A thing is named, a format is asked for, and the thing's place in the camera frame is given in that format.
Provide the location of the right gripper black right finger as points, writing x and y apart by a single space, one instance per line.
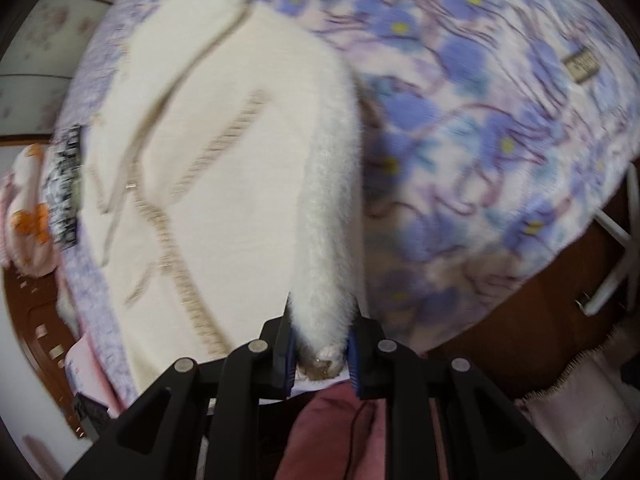
443 422

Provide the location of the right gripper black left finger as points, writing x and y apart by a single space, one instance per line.
203 420

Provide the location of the white fleece cardigan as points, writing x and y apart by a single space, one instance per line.
219 187

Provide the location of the pink sleeve forearm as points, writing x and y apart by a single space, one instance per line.
336 436

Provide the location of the black white patterned folded clothes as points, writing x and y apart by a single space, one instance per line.
61 187

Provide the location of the white metal rack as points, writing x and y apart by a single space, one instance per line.
620 248

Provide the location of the pink cartoon pillow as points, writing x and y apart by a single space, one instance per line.
26 240

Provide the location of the blue cat print blanket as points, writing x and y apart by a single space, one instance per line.
491 133

